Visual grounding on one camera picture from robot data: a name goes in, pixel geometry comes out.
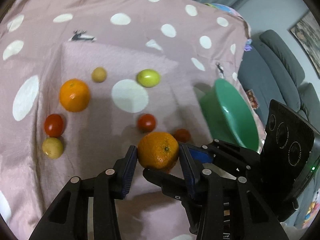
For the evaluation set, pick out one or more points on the larger tan round fruit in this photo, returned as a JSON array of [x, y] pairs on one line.
[[52, 148]]

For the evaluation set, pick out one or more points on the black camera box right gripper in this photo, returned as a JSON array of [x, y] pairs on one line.
[[290, 154]]

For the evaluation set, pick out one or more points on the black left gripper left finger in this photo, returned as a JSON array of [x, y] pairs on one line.
[[66, 217]]

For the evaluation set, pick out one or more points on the green apple fruit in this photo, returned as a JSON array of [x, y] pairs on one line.
[[148, 78]]

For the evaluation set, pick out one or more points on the red tomato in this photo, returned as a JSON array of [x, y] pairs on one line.
[[146, 123], [54, 125], [182, 135]]

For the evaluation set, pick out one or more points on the framed wall picture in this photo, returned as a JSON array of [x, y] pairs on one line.
[[306, 32]]

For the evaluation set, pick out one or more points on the patterned packet on sofa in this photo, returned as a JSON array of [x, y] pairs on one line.
[[252, 99]]

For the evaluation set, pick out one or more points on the grey sofa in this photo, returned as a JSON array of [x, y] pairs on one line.
[[272, 71]]

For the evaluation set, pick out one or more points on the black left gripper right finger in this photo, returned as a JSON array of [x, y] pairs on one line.
[[221, 208]]

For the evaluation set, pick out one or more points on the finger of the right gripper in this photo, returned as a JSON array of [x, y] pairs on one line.
[[199, 155], [176, 188]]

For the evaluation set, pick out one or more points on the pink polka dot cloth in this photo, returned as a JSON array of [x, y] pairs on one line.
[[45, 43]]

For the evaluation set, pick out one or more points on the colourful clothes pile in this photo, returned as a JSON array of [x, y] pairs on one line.
[[232, 11]]

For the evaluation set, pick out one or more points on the small tan round fruit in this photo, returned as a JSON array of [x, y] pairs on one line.
[[99, 75]]

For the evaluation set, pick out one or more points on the smooth large orange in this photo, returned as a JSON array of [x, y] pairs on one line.
[[74, 95]]

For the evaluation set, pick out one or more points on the green bowl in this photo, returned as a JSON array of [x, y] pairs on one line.
[[228, 116]]

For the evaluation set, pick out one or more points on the dimpled orange mandarin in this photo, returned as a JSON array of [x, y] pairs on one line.
[[158, 150]]

